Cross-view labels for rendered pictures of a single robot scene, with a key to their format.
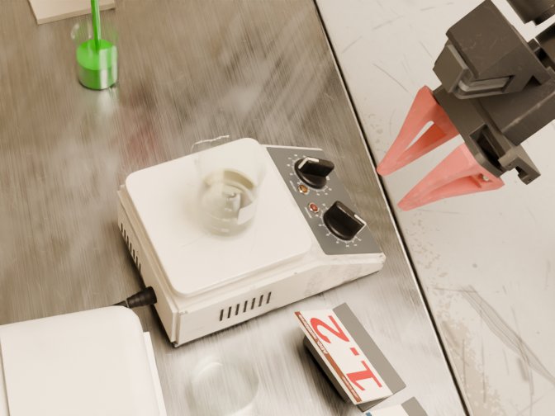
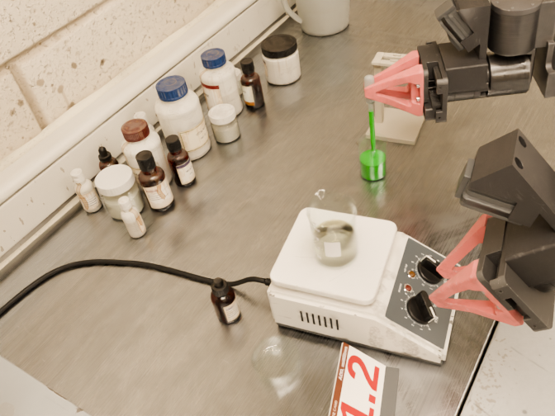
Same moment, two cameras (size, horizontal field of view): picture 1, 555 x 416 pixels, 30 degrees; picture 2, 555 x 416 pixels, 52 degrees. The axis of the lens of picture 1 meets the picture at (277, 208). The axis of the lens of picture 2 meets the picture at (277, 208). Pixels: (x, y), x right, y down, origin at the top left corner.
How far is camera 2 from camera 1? 0.44 m
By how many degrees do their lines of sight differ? 42
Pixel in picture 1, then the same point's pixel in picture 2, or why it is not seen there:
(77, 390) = not seen: outside the picture
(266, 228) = (352, 274)
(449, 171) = (460, 278)
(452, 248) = (515, 388)
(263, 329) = (334, 349)
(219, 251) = (312, 270)
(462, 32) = (484, 150)
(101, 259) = not seen: hidden behind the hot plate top
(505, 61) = (498, 180)
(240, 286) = (314, 300)
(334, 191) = not seen: hidden behind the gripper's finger
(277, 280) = (340, 311)
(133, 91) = (384, 188)
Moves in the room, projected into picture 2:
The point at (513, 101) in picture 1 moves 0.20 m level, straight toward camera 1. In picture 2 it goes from (528, 238) to (279, 322)
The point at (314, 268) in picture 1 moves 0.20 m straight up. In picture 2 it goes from (370, 320) to (363, 177)
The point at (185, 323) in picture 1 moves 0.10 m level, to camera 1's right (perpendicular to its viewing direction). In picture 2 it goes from (274, 304) to (327, 366)
